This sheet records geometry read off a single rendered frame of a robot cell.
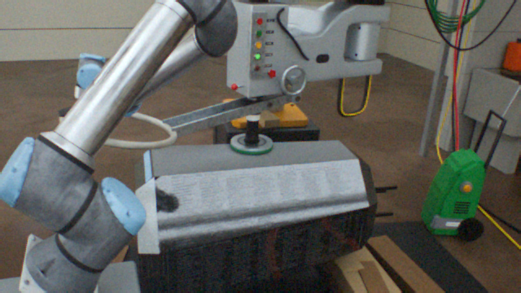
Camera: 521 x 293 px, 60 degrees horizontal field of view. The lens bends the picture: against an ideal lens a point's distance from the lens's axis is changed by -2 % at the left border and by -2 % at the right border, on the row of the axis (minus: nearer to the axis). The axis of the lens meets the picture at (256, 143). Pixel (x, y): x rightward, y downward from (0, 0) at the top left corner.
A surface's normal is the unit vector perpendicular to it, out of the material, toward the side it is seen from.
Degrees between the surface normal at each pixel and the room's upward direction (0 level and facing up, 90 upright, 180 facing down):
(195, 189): 45
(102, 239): 89
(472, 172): 90
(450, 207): 90
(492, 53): 90
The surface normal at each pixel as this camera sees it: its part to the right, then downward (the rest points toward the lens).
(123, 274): 0.05, -0.92
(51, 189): 0.52, 0.07
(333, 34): 0.52, 0.35
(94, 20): 0.32, 0.38
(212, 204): 0.24, -0.39
